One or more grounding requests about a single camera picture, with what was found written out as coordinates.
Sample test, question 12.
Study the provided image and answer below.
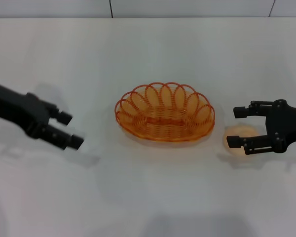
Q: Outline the orange woven plastic basket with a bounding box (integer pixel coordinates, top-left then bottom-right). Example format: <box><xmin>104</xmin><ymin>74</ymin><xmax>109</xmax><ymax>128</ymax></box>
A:
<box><xmin>114</xmin><ymin>81</ymin><xmax>216</xmax><ymax>143</ymax></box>

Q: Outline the pale round bread bun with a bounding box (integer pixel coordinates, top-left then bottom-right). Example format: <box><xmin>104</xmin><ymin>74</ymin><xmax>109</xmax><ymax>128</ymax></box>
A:
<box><xmin>222</xmin><ymin>124</ymin><xmax>261</xmax><ymax>157</ymax></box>

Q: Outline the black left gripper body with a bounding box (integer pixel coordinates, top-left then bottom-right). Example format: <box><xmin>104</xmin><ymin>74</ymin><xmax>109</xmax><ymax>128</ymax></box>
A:
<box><xmin>0</xmin><ymin>79</ymin><xmax>51</xmax><ymax>139</ymax></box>

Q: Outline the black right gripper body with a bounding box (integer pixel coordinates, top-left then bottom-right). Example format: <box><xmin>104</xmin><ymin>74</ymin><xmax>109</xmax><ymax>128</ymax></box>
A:
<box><xmin>264</xmin><ymin>98</ymin><xmax>296</xmax><ymax>155</ymax></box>

